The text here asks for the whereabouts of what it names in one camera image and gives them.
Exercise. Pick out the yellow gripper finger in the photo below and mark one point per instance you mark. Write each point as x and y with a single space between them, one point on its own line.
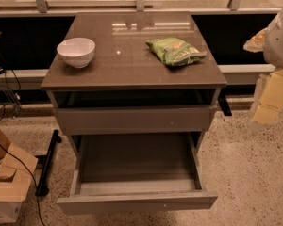
268 100

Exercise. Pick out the green jalapeno chip bag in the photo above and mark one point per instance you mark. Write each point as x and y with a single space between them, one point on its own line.
174 52

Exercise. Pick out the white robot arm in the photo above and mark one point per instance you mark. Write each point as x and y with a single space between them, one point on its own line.
269 41

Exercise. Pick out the grey drawer cabinet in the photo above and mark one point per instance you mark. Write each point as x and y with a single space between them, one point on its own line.
125 73

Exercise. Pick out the closed grey top drawer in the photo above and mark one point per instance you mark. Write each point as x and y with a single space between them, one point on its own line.
136 120

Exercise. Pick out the open grey middle drawer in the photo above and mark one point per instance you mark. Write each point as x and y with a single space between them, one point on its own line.
136 173

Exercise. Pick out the white ceramic bowl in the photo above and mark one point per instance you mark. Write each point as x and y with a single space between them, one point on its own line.
76 52

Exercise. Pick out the black metal stand bar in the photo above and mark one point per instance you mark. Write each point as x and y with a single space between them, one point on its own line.
45 161

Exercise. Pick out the cardboard box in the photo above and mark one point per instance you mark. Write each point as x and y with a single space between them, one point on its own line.
16 167

